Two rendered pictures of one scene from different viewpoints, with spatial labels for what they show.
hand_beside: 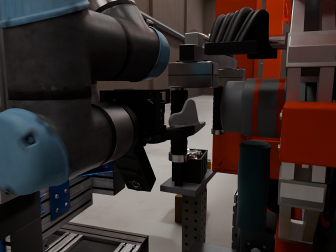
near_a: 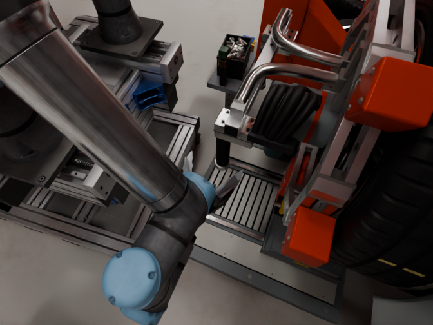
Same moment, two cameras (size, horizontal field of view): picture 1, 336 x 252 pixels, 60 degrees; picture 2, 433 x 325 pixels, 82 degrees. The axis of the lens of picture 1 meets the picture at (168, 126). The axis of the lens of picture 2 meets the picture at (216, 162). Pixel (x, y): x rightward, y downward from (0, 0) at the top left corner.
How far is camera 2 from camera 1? 0.51 m
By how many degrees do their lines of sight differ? 51
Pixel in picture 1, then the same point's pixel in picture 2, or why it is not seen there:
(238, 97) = not seen: hidden behind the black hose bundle
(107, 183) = (163, 105)
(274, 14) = not seen: outside the picture
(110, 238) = (171, 120)
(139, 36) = (193, 227)
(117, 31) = (179, 252)
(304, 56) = (321, 195)
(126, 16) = (181, 214)
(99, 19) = (167, 262)
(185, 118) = (227, 186)
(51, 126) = (156, 311)
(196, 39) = (241, 115)
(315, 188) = not seen: hidden behind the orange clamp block
